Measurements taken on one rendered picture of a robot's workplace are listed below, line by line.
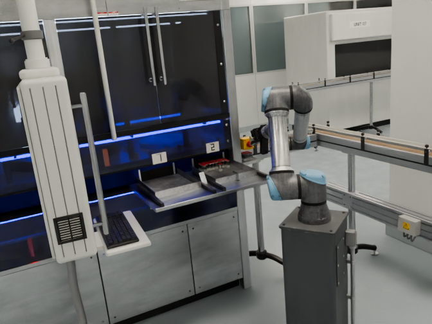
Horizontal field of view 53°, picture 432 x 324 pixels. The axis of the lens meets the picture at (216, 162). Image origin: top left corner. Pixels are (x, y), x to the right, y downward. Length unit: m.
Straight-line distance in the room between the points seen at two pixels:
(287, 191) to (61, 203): 0.96
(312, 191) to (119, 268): 1.23
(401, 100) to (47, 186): 2.53
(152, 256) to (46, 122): 1.19
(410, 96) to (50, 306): 2.69
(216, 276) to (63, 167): 1.45
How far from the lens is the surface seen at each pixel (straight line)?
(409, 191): 3.54
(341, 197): 3.16
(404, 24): 3.38
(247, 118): 8.08
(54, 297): 2.60
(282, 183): 1.95
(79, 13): 2.33
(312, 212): 1.99
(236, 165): 2.63
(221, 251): 2.83
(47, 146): 1.77
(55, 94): 1.75
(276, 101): 2.02
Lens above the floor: 1.61
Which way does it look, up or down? 15 degrees down
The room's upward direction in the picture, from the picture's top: 5 degrees counter-clockwise
